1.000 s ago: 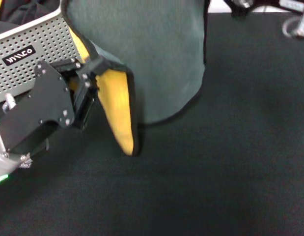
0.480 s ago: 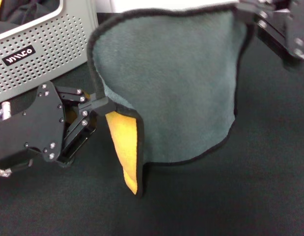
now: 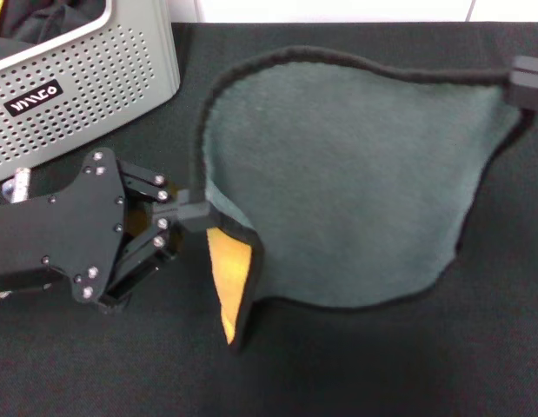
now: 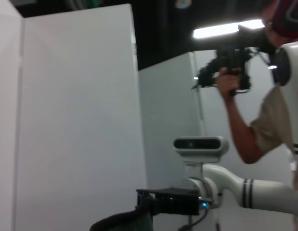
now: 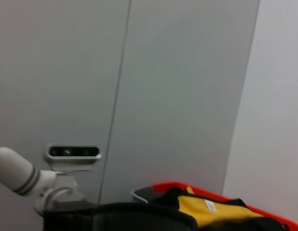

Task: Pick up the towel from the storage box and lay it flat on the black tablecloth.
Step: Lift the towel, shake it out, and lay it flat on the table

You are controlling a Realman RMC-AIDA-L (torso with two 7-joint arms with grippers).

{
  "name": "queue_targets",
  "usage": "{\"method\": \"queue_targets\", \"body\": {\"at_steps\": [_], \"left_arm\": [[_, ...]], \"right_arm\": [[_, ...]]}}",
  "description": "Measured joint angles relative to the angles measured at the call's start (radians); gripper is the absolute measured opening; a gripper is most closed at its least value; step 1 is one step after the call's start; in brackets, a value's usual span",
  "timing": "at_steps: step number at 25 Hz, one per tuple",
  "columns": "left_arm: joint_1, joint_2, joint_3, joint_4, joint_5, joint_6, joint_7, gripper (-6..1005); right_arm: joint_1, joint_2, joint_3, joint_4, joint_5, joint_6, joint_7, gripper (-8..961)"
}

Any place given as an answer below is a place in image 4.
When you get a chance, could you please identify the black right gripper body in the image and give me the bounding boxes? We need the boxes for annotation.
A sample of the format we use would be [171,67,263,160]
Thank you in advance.
[152,187,212,216]

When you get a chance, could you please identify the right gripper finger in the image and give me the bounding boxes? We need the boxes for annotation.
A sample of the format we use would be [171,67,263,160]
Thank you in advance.
[136,188,155,208]
[148,193,162,215]

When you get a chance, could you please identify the yellow and grey towel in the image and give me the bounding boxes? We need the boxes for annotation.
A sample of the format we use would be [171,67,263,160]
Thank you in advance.
[89,198,155,231]

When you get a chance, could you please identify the person's hand holding camera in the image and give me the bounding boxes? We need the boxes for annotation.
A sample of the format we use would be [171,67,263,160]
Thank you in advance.
[215,67,243,101]

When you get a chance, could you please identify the person in beige shirt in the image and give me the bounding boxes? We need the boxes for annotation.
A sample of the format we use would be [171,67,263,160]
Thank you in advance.
[249,0,298,231]

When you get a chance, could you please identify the long ceiling light strip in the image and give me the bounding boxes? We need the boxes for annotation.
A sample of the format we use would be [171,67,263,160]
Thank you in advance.
[193,18,265,39]

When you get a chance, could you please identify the small round ceiling light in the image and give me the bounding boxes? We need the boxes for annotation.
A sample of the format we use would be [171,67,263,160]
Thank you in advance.
[175,0,193,10]

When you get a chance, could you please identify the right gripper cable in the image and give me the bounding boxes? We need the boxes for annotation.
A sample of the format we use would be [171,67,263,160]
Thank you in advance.
[177,205,211,231]

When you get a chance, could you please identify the grey robot head camera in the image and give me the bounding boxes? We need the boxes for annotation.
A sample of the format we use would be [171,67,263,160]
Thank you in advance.
[173,136,229,180]

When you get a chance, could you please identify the black handheld camera rig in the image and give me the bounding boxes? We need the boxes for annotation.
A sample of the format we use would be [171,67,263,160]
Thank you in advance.
[191,23,276,97]

